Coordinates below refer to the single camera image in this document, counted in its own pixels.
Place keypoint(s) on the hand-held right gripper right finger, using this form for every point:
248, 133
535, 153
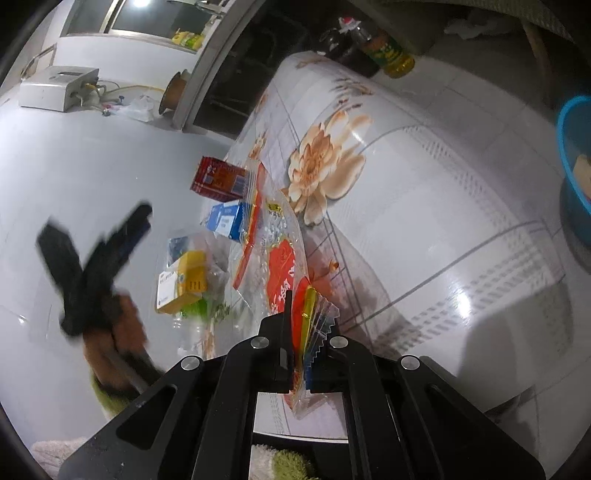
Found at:
316, 381

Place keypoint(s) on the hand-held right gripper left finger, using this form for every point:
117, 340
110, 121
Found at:
284, 350

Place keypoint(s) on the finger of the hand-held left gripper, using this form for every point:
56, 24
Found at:
60, 254
127, 240

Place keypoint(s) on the red and clear snack bag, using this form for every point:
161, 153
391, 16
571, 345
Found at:
281, 267

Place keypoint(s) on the blue toothpaste box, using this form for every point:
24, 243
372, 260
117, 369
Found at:
226, 221

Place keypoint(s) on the blue plastic basket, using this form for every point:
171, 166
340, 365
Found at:
570, 184

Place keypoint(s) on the beige paper bag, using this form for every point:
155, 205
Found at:
584, 175

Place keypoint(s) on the yellow medicine box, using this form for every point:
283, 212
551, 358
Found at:
182, 281

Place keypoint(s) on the fluffy beige and green cloth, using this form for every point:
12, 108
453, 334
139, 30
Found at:
286, 466

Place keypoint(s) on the red cardboard box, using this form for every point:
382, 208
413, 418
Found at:
217, 177

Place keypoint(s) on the white plastic bag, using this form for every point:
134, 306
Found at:
136, 108

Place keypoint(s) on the white water heater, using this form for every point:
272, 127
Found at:
55, 87

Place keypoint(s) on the grey kitchen counter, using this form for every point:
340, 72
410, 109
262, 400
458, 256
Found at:
203, 83

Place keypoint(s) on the yellow dish soap bottle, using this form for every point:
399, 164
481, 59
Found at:
187, 39

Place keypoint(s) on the floral tablecloth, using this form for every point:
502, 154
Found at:
438, 207

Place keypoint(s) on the dark jar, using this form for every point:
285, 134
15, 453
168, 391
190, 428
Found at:
334, 44

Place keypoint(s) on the cooking oil bottle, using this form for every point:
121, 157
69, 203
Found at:
388, 53

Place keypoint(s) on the white paper scrap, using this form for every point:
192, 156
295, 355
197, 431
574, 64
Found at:
475, 28

